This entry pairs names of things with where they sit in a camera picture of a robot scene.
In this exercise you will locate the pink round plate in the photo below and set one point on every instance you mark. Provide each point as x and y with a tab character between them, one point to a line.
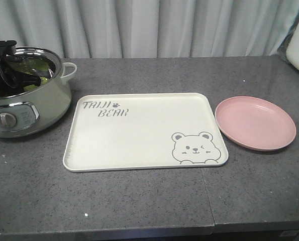
255	123

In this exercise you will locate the cream bear print tray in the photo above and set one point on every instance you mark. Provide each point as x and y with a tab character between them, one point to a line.
143	131

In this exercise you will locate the black disinfection cabinet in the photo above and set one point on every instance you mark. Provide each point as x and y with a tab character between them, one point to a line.
289	235

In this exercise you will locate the grey curtain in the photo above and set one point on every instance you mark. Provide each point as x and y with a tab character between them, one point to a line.
149	29

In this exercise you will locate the green electric cooking pot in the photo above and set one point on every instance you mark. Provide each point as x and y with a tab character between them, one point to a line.
33	111

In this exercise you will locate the green lettuce leaves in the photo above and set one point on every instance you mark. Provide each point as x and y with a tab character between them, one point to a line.
33	67

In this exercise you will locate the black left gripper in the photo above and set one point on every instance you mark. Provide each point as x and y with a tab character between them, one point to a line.
8	87

